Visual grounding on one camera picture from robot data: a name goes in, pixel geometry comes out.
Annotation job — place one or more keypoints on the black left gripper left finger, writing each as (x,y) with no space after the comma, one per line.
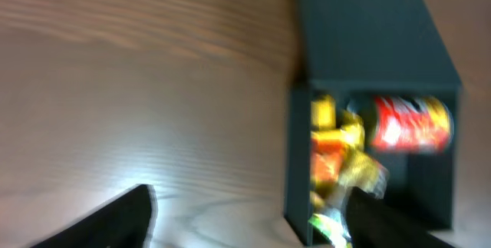
(125,222)

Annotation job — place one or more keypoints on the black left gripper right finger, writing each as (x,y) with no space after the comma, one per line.
(372,224)

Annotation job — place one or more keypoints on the green silver snack packet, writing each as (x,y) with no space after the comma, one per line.
(331,225)

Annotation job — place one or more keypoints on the small yellow snack packet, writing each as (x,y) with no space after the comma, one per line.
(360,169)

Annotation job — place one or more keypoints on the red Pringles can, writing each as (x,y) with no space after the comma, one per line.
(397,124)

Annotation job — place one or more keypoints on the yellow Lemond biscuit packet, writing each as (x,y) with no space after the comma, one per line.
(323,113)

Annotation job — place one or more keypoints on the black gift box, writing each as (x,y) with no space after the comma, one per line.
(352,49)

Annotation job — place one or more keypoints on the large yellow snack packet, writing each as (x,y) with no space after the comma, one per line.
(327,156)

